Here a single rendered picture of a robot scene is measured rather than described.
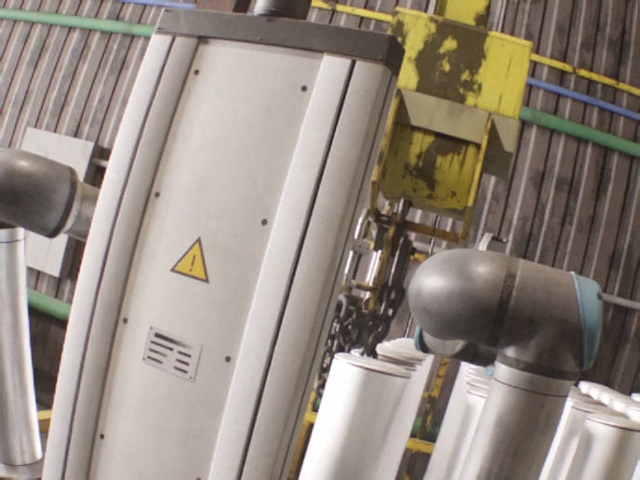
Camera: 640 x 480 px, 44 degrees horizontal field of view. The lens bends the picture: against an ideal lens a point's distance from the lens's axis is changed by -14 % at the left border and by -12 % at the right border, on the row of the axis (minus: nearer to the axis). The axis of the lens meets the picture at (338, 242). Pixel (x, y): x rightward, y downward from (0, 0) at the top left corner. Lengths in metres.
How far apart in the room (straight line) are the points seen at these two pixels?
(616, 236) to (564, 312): 5.98
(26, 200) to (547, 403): 0.78
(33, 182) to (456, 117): 1.05
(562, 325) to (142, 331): 0.52
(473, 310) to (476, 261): 0.06
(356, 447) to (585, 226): 5.34
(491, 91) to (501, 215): 4.97
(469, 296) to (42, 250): 6.65
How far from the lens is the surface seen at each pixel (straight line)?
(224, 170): 1.08
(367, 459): 1.83
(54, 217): 1.28
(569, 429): 2.14
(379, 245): 2.05
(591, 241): 6.99
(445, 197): 1.98
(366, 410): 1.80
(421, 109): 1.98
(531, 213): 6.95
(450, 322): 1.09
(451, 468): 1.84
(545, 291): 1.07
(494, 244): 1.76
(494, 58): 2.02
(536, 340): 1.06
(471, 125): 1.97
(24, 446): 1.50
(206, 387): 1.06
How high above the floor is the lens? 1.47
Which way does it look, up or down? 3 degrees up
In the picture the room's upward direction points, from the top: 16 degrees clockwise
